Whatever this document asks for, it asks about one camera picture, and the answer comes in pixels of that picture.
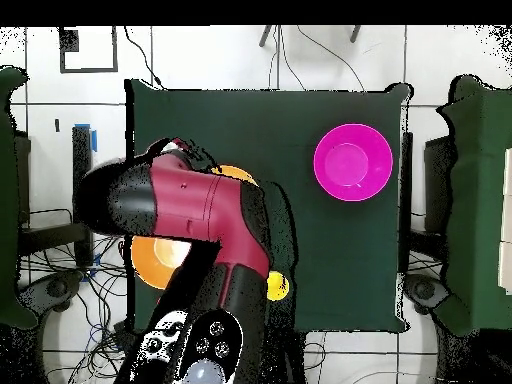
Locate large pink plastic bowl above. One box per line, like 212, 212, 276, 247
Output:
312, 122, 394, 202

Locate camera tripod legs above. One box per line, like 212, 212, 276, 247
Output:
258, 25, 362, 48

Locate green cloth side table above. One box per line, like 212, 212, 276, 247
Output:
0, 65, 39, 331
437, 74, 512, 337

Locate large orange plastic bowl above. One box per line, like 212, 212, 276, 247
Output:
209, 164, 259, 187
130, 235, 193, 291

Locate tangle of floor cables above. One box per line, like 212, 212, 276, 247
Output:
19, 231, 133, 384

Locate black chair base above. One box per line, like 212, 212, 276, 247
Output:
19, 271, 83, 317
403, 273, 449, 315

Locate dark green tablecloth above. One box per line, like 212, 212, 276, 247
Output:
124, 78, 413, 335

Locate yellow plastic cup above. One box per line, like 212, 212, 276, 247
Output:
265, 270, 290, 302

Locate black metal frame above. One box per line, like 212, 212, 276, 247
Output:
15, 123, 98, 269

